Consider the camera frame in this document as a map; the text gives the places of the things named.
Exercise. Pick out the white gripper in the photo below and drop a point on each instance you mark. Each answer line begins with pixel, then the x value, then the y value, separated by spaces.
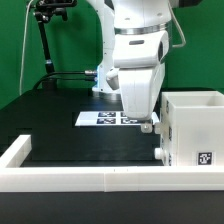
pixel 138 72

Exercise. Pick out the white drawer cabinet box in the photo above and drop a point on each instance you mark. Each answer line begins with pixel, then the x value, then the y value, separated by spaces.
pixel 197 122

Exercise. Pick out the white drawer tray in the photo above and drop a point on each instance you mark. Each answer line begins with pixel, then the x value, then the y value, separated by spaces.
pixel 163 128
pixel 164 156

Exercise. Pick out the white front drawer tray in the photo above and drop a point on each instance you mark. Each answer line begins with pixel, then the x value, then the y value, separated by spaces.
pixel 164 156

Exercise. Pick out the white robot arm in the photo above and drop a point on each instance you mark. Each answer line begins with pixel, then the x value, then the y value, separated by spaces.
pixel 131 17

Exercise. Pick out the white marker tag plate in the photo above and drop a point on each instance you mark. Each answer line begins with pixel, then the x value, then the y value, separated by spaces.
pixel 104 118

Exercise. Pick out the white U-shaped border frame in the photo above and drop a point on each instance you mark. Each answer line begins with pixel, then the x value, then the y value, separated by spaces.
pixel 15 178

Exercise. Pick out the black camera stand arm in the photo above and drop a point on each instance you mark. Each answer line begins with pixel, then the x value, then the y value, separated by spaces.
pixel 44 11

